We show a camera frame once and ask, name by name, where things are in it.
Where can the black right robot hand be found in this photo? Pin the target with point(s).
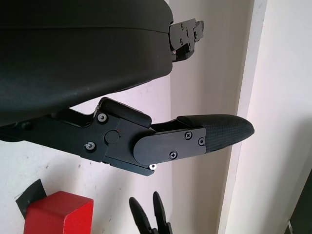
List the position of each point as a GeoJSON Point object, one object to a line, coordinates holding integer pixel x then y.
{"type": "Point", "coordinates": [161, 219]}

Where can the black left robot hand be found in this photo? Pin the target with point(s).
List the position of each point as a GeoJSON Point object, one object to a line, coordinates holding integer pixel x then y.
{"type": "Point", "coordinates": [73, 61]}

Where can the red cube block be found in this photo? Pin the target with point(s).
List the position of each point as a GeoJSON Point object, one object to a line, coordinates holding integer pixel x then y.
{"type": "Point", "coordinates": [48, 217]}

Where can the black tape strip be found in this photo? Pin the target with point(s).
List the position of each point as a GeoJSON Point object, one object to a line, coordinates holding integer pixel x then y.
{"type": "Point", "coordinates": [31, 195]}

